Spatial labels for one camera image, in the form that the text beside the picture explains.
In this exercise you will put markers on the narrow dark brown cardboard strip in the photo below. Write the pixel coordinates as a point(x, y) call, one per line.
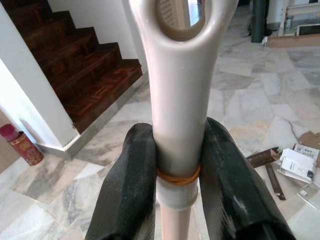
point(275, 181)

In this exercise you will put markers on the small glass jar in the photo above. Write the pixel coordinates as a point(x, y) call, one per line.
point(290, 22)

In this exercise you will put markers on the dark round pillar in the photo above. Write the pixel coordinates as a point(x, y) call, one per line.
point(260, 20)

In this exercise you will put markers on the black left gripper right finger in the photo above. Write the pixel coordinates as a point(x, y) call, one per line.
point(232, 190)

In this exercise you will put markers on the white carton box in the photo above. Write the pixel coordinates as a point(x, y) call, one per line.
point(295, 167)

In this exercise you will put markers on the dark wooden staircase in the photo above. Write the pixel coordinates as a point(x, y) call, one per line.
point(75, 62)

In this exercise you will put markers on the orange rubber band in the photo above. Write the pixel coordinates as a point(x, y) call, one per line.
point(162, 174)

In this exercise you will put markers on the wooden louvred door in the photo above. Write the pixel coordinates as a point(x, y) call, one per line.
point(165, 12)

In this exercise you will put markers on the clear plastic packaging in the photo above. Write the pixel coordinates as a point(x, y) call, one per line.
point(306, 196)

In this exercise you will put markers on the wide dark brown cardboard strip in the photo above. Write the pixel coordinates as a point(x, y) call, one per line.
point(262, 157)

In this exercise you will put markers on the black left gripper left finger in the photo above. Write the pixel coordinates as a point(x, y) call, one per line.
point(125, 190)

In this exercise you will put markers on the long brown cardboard box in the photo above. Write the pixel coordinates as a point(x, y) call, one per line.
point(292, 41)

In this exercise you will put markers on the white framed panel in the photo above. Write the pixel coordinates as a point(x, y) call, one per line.
point(308, 29)

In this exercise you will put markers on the red cylindrical tin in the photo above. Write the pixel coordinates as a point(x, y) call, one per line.
point(23, 147)

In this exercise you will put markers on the white metal rack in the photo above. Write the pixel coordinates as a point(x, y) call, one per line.
point(285, 10)

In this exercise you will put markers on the small printed white box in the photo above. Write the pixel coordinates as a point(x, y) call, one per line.
point(306, 151)

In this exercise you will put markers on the brown cardboard piece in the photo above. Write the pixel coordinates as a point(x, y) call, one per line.
point(311, 138)

